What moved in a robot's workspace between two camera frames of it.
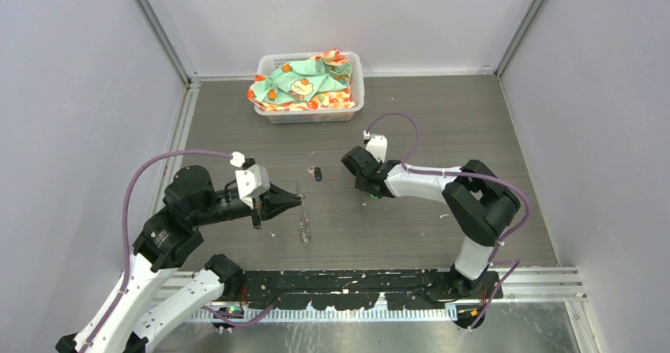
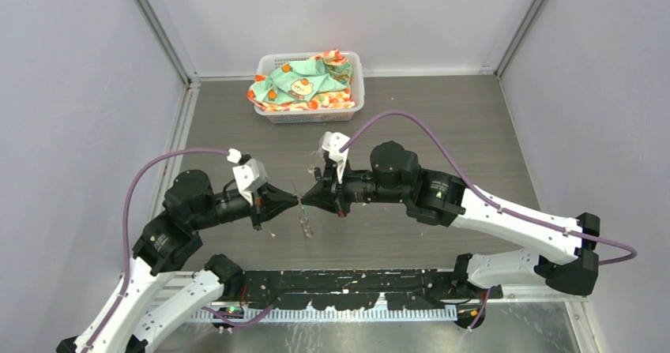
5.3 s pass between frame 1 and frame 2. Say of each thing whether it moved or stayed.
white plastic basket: stayed
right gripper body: moved
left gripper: stayed
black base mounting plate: stayed
